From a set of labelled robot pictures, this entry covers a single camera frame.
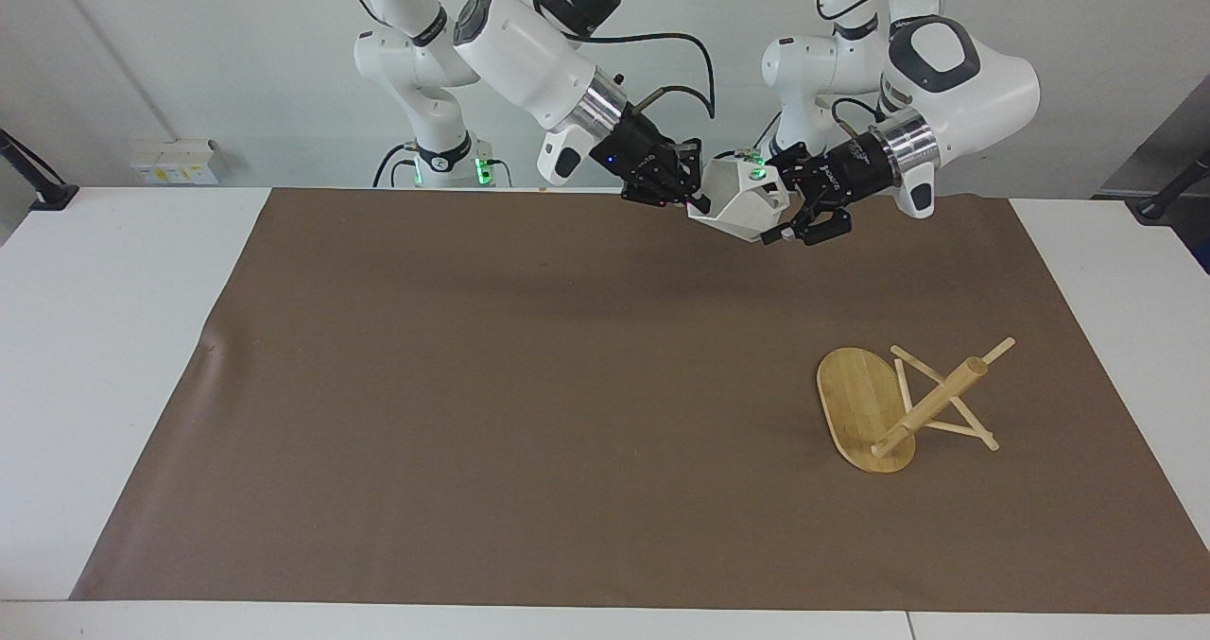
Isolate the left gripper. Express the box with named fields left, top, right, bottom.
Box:
left=759, top=136, right=897, bottom=248

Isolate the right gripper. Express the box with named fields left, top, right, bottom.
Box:
left=589, top=111, right=710, bottom=212

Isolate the white faceted cup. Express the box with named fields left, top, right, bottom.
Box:
left=686, top=153, right=791, bottom=245

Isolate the wooden cup rack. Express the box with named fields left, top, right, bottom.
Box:
left=815, top=337, right=1018, bottom=475

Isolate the black stand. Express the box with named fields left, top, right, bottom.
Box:
left=0, top=129, right=79, bottom=212
left=1133, top=151, right=1210, bottom=224

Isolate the white wall socket box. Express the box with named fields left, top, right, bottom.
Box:
left=130, top=138, right=221, bottom=186

